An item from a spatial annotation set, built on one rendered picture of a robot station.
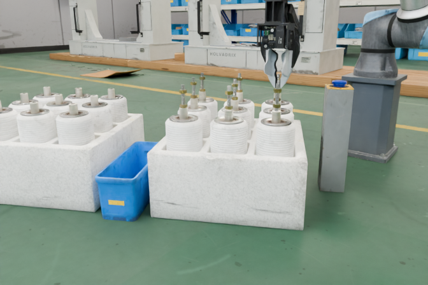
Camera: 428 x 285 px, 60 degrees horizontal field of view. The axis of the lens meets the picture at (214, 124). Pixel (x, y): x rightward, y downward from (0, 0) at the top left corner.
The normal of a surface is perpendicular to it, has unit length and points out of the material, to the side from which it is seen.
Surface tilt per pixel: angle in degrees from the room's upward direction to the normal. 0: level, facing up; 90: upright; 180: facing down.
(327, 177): 90
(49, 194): 90
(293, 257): 0
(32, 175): 90
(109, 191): 92
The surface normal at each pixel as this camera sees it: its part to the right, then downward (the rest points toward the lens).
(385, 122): 0.12, 0.26
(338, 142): -0.18, 0.26
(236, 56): -0.62, 0.22
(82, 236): 0.00, -0.96
